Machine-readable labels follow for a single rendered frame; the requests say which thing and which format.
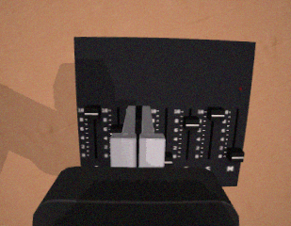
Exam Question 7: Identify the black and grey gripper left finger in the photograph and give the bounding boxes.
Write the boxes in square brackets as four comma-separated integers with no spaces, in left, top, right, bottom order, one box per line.
[110,105,139,168]

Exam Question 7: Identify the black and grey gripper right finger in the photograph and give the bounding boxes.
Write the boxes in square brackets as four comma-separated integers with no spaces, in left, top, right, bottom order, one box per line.
[138,105,166,168]

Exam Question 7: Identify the black lighting desk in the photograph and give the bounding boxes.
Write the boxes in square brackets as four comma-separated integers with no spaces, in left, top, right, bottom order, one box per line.
[73,37,256,186]

